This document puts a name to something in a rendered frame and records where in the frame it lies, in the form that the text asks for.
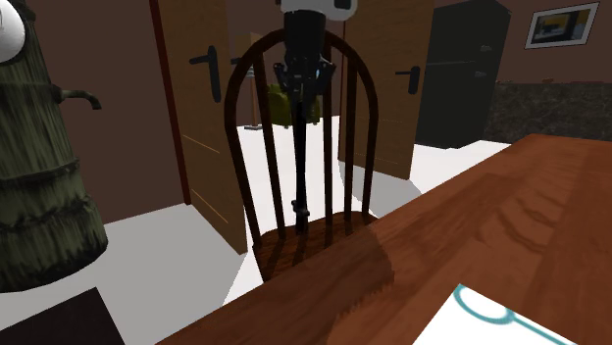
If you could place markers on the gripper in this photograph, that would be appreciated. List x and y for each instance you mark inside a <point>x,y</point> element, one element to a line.
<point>306,38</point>

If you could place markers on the floor lamp tan shade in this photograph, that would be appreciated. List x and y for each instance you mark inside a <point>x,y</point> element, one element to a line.
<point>249,48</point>

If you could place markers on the dark wooden spindle-back chair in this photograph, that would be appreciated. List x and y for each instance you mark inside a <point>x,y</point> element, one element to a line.
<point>350,143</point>

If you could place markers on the black refrigerator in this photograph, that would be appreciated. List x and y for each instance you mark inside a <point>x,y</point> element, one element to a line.
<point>459,95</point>

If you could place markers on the brown wooden table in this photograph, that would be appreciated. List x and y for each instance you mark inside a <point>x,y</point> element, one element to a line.
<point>502,215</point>

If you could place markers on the dark green cone-shaped vessel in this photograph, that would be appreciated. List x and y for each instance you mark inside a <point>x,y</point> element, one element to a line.
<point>38,191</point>

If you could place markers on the white flat sheet teal print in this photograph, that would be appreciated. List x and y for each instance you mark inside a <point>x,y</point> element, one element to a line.
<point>468,325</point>

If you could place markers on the framed wall picture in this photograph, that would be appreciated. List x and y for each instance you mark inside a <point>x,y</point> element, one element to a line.
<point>562,26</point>

